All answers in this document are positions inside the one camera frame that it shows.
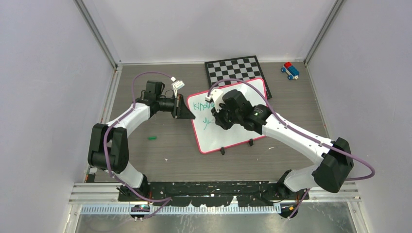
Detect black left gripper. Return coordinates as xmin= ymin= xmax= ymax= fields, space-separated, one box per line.
xmin=157 ymin=94 xmax=196 ymax=119

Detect red-framed whiteboard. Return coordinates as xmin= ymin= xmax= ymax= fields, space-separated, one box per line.
xmin=187 ymin=78 xmax=266 ymax=154

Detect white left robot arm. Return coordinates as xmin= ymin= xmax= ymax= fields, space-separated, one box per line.
xmin=87 ymin=80 xmax=195 ymax=201

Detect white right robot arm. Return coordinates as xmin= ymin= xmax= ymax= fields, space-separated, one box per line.
xmin=205 ymin=89 xmax=354 ymax=199

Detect black and white chessboard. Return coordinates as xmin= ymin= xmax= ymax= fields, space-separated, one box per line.
xmin=204 ymin=55 xmax=272 ymax=99

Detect toy brick car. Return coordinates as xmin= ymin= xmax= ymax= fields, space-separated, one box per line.
xmin=281 ymin=62 xmax=300 ymax=80

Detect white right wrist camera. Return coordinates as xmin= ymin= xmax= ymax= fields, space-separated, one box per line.
xmin=205 ymin=88 xmax=224 ymax=113

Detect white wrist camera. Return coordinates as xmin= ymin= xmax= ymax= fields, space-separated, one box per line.
xmin=170 ymin=76 xmax=185 ymax=97
xmin=205 ymin=88 xmax=224 ymax=113

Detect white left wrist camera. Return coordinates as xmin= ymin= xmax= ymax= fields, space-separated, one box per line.
xmin=170 ymin=76 xmax=185 ymax=97

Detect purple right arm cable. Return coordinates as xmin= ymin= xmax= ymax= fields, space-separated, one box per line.
xmin=208 ymin=78 xmax=376 ymax=222

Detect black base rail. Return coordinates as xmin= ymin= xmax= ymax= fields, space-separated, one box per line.
xmin=117 ymin=181 xmax=309 ymax=207

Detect slotted cable duct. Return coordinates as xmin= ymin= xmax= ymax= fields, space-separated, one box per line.
xmin=80 ymin=203 xmax=281 ymax=215

